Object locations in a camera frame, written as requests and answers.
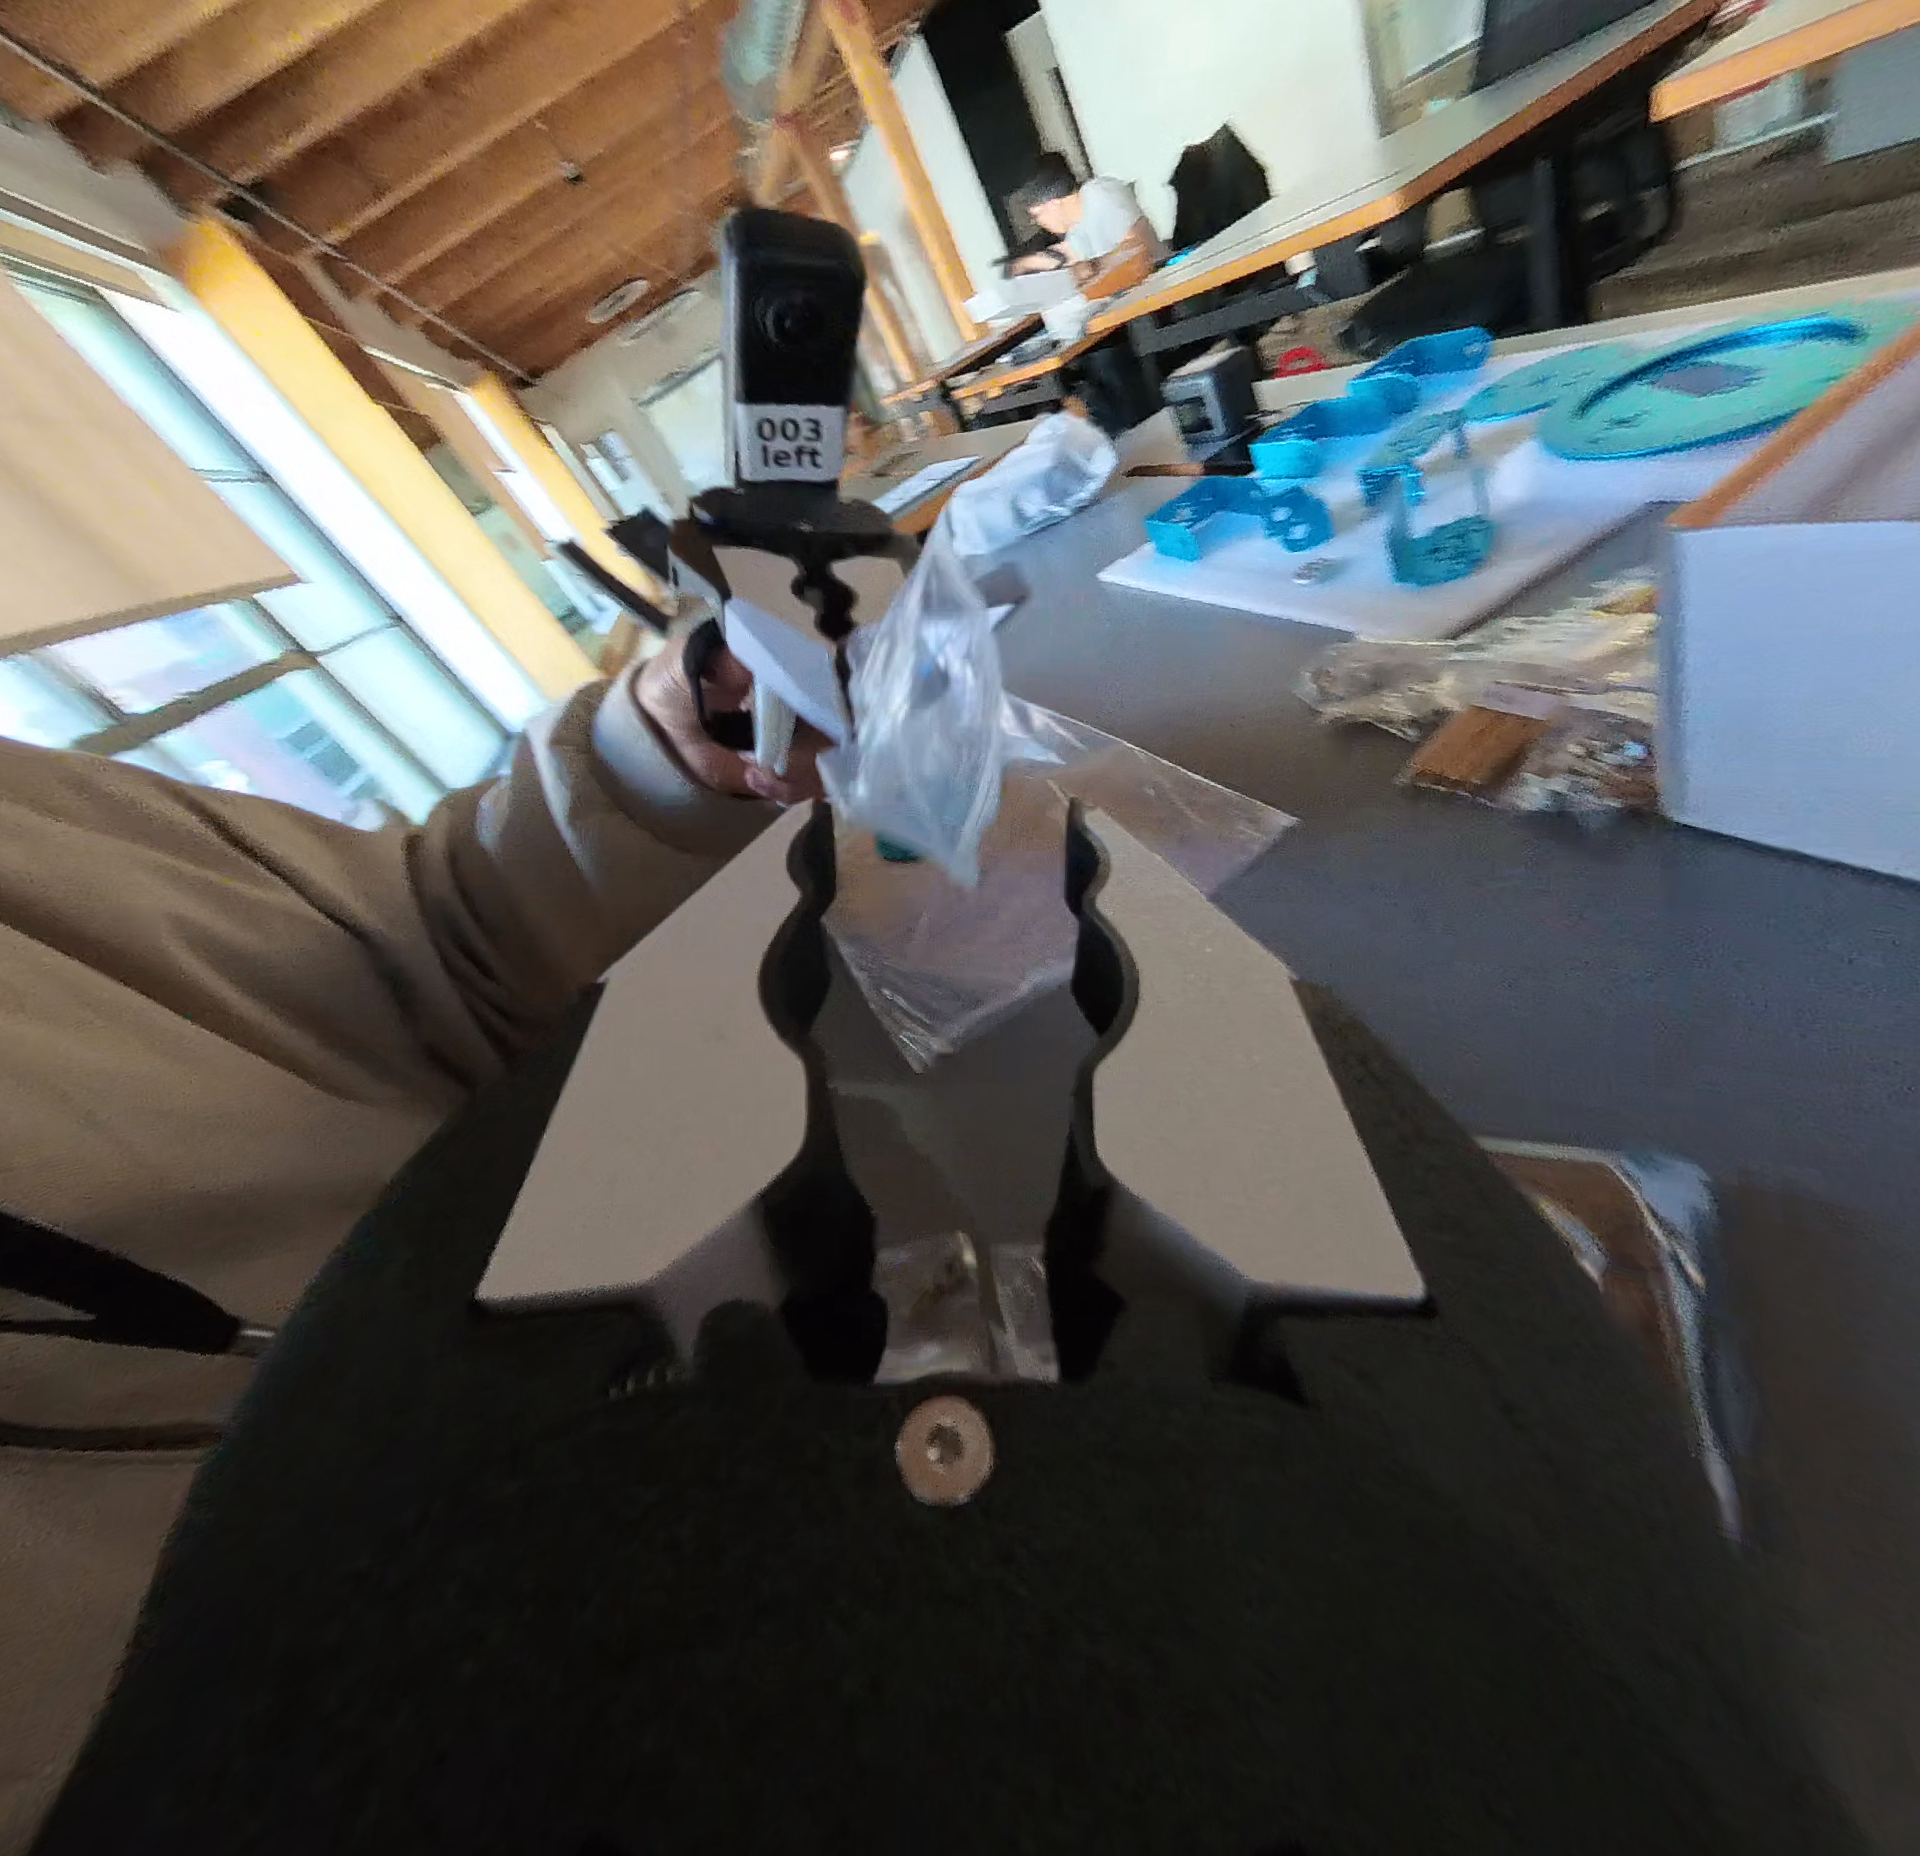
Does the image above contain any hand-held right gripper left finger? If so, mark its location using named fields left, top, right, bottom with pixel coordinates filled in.
left=478, top=801, right=887, bottom=1386

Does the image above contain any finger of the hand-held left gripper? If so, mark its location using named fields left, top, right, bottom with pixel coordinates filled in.
left=670, top=533, right=857, bottom=750
left=814, top=533, right=923, bottom=645

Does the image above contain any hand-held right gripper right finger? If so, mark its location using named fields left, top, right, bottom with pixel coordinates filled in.
left=1048, top=800, right=1429, bottom=1386

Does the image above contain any small labelled clear zip bag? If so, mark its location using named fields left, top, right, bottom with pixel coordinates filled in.
left=817, top=537, right=1026, bottom=890

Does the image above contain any clear plastic bag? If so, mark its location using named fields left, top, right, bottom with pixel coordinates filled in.
left=825, top=732, right=1300, bottom=1074

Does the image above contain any zip bag of brass standoffs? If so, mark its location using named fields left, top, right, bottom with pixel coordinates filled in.
left=1403, top=700, right=1547, bottom=795

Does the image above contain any orange and white box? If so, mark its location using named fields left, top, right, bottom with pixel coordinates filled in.
left=1657, top=318, right=1920, bottom=884

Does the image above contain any person's left forearm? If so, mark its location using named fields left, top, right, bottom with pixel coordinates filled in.
left=404, top=679, right=789, bottom=1093

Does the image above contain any grey office desk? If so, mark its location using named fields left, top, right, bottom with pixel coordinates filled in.
left=1087, top=0, right=1804, bottom=348
left=946, top=313, right=1086, bottom=407
left=1651, top=0, right=1920, bottom=126

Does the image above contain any person's left hand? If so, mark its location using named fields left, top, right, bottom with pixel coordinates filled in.
left=633, top=638, right=830, bottom=809

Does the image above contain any white plastic bag bundle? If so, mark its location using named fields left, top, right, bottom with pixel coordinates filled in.
left=946, top=412, right=1120, bottom=558

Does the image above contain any grey label printer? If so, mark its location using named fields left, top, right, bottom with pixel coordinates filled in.
left=1162, top=355, right=1256, bottom=442

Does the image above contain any silver foil bag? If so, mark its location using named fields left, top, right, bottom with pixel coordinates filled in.
left=1477, top=1143, right=1753, bottom=1551

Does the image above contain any black office chair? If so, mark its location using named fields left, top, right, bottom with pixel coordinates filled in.
left=1171, top=124, right=1276, bottom=253
left=1477, top=0, right=1678, bottom=327

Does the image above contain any large glass window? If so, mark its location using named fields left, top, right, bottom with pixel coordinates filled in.
left=0, top=259, right=662, bottom=825

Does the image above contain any zip bag of gold screws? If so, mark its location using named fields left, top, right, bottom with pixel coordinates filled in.
left=1500, top=679, right=1661, bottom=822

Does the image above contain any white foam sheet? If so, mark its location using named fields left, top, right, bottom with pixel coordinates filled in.
left=1098, top=311, right=1920, bottom=640

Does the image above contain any plain blue round plate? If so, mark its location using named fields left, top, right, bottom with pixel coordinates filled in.
left=1462, top=354, right=1637, bottom=422

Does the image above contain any beige roller blind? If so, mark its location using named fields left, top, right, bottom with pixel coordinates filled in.
left=0, top=280, right=303, bottom=658

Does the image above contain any silver ventilation duct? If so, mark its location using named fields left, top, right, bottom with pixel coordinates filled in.
left=720, top=0, right=841, bottom=132

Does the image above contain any long blue U bracket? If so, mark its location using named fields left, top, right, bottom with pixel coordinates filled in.
left=1147, top=474, right=1278, bottom=565
left=1350, top=328, right=1494, bottom=402
left=1248, top=392, right=1413, bottom=482

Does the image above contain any small dark blue bracket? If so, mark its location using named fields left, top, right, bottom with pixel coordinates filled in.
left=1384, top=463, right=1502, bottom=587
left=1357, top=412, right=1478, bottom=507

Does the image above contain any blue ring-shaped plate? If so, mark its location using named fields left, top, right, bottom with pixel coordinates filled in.
left=1543, top=311, right=1916, bottom=463

